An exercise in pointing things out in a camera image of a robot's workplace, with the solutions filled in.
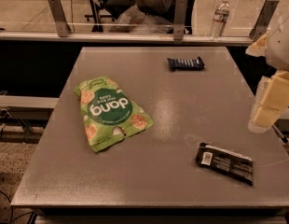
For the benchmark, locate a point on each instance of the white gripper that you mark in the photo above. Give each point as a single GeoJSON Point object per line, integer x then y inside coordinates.
{"type": "Point", "coordinates": [282, 46]}

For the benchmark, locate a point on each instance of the middle metal bracket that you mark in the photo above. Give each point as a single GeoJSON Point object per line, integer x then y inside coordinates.
{"type": "Point", "coordinates": [179, 19]}

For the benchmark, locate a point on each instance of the black office chair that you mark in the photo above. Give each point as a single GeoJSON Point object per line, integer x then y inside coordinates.
{"type": "Point", "coordinates": [96, 10]}

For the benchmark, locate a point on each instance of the blue rxbar blueberry bar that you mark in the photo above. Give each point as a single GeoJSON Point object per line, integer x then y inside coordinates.
{"type": "Point", "coordinates": [186, 64]}

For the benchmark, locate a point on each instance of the left metal bracket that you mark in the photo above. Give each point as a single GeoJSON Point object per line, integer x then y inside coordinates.
{"type": "Point", "coordinates": [62, 27]}

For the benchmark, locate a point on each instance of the metal rail with glass panel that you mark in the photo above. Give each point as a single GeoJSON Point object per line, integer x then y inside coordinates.
{"type": "Point", "coordinates": [125, 38]}

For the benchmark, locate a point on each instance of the right metal bracket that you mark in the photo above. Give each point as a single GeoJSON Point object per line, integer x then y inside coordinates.
{"type": "Point", "coordinates": [263, 19]}

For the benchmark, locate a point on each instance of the clear plastic water bottle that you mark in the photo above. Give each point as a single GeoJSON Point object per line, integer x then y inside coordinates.
{"type": "Point", "coordinates": [220, 18]}

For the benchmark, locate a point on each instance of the metal bracket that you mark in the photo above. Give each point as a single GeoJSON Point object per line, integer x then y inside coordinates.
{"type": "Point", "coordinates": [179, 19]}
{"type": "Point", "coordinates": [263, 19]}
{"type": "Point", "coordinates": [62, 27]}

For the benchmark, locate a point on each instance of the green rice chip bag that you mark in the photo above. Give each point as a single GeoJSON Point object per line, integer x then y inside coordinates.
{"type": "Point", "coordinates": [109, 114]}

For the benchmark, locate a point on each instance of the seated person behind glass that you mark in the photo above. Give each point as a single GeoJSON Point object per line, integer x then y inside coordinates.
{"type": "Point", "coordinates": [150, 16]}

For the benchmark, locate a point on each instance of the black snack bar wrapper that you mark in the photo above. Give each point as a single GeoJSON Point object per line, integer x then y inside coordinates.
{"type": "Point", "coordinates": [226, 162]}

